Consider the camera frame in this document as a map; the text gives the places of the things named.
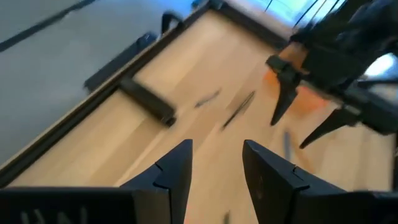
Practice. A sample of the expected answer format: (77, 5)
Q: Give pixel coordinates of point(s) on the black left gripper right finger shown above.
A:
(273, 186)

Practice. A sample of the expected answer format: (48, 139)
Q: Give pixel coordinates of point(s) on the black pencil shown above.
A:
(238, 109)

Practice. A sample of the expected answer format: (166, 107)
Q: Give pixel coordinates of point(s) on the orange translucent plastic bin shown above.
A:
(311, 99)

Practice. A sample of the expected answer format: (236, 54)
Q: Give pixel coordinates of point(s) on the blue pencil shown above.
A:
(287, 145)

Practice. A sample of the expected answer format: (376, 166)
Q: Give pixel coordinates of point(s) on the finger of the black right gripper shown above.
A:
(337, 119)
(286, 96)

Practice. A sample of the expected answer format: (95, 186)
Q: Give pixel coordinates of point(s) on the black aluminium rig frame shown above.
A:
(93, 96)

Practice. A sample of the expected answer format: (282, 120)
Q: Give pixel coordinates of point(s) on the black chair armrest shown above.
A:
(171, 18)

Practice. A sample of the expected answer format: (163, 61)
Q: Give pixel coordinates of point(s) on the grey pen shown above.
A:
(207, 98)

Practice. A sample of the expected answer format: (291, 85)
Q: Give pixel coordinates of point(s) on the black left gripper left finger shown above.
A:
(161, 193)

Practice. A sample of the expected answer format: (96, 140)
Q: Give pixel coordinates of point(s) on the black stapler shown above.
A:
(149, 101)

